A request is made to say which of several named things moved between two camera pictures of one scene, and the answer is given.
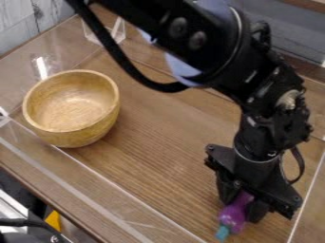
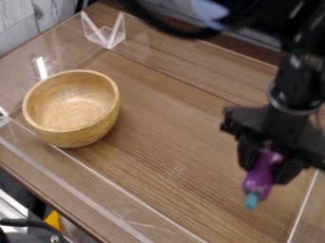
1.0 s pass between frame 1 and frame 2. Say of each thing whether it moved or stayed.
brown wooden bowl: stayed
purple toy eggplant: moved
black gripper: moved
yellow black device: stayed
